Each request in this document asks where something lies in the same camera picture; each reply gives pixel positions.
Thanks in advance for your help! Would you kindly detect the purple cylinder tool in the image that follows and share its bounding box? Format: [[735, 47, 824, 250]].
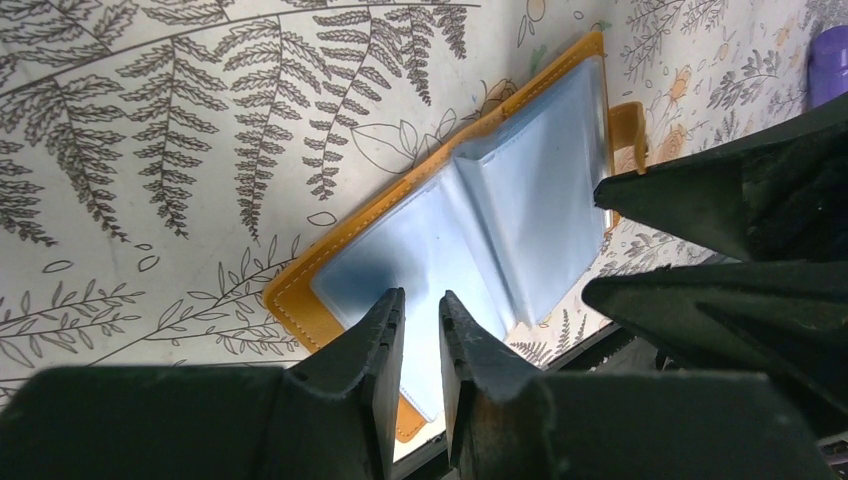
[[807, 25, 847, 109]]

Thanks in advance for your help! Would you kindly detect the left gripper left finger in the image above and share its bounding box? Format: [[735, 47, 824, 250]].
[[1, 288, 405, 479]]

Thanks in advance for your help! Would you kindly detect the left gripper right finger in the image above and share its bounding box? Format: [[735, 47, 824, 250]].
[[437, 290, 836, 480]]

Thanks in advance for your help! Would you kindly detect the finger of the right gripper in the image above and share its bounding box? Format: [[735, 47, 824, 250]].
[[581, 261, 847, 415], [594, 95, 847, 261]]

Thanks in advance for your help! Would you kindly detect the orange card holder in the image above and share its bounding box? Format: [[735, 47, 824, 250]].
[[263, 31, 645, 443]]

